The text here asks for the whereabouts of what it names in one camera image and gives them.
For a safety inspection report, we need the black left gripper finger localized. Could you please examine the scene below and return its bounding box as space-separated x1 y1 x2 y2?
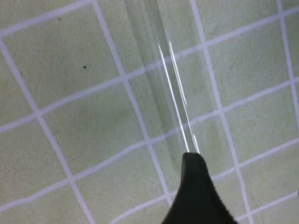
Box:
162 153 237 224

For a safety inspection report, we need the green checkered tablecloth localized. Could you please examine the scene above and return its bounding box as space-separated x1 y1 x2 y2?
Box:
0 0 299 224

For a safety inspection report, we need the clear glass test tube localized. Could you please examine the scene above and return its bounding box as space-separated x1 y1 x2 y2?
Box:
123 0 206 168

